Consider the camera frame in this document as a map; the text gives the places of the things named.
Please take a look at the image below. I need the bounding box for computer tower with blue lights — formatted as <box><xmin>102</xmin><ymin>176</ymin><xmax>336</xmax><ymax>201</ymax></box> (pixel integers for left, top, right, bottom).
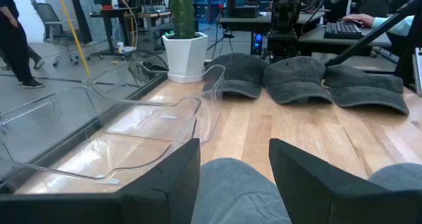
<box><xmin>251</xmin><ymin>32</ymin><xmax>264</xmax><ymax>56</ymax></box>

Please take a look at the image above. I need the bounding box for dark grey denim cap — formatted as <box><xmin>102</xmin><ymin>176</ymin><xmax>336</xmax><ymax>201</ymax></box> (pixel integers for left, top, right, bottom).
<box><xmin>322</xmin><ymin>64</ymin><xmax>411</xmax><ymax>115</ymax></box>
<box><xmin>202</xmin><ymin>52</ymin><xmax>270</xmax><ymax>99</ymax></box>
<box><xmin>262</xmin><ymin>55</ymin><xmax>333</xmax><ymax>105</ymax></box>

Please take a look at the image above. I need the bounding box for yellow hanging cable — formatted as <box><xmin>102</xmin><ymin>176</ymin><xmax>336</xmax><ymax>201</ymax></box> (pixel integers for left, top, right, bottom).
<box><xmin>54</xmin><ymin>0</ymin><xmax>92</xmax><ymax>77</ymax></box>

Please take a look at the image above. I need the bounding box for white hexagonal plant pot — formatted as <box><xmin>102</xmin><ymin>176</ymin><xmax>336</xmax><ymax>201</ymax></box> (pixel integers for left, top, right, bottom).
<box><xmin>162</xmin><ymin>32</ymin><xmax>209</xmax><ymax>84</ymax></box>

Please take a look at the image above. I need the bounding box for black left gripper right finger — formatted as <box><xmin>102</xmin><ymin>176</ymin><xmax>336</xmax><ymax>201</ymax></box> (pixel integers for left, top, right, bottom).
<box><xmin>268</xmin><ymin>138</ymin><xmax>422</xmax><ymax>224</ymax></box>

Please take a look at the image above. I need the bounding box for clear plastic bin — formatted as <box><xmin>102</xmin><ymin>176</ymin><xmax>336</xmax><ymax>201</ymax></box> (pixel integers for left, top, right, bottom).
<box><xmin>0</xmin><ymin>84</ymin><xmax>202</xmax><ymax>187</ymax></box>
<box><xmin>82</xmin><ymin>61</ymin><xmax>227</xmax><ymax>144</ymax></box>

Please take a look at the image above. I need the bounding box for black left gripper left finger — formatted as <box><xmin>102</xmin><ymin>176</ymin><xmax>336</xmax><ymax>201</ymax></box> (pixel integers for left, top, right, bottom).
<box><xmin>0</xmin><ymin>138</ymin><xmax>201</xmax><ymax>224</ymax></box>

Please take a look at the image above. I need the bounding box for black desk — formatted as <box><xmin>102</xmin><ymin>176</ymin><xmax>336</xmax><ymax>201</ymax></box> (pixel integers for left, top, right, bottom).
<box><xmin>88</xmin><ymin>8</ymin><xmax>133</xmax><ymax>60</ymax></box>

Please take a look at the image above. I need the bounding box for grey office chair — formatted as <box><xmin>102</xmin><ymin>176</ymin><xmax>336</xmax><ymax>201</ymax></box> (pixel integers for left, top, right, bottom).
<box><xmin>32</xmin><ymin>2</ymin><xmax>82</xmax><ymax>67</ymax></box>

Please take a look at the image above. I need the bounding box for grey desk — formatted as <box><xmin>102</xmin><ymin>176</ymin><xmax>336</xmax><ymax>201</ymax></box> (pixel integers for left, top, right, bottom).
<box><xmin>219</xmin><ymin>11</ymin><xmax>326</xmax><ymax>34</ymax></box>
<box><xmin>298</xmin><ymin>25</ymin><xmax>393</xmax><ymax>57</ymax></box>

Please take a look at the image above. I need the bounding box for person's hand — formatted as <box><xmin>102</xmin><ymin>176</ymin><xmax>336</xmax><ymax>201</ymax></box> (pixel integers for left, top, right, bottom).
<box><xmin>342</xmin><ymin>13</ymin><xmax>376</xmax><ymax>28</ymax></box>

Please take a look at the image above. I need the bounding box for wooden table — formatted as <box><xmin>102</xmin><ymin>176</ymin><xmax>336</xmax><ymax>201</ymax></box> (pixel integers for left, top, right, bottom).
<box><xmin>123</xmin><ymin>11</ymin><xmax>173</xmax><ymax>53</ymax></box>

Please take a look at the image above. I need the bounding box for black keyboard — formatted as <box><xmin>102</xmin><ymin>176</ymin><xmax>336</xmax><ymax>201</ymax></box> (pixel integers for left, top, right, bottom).
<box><xmin>323</xmin><ymin>20</ymin><xmax>365</xmax><ymax>40</ymax></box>

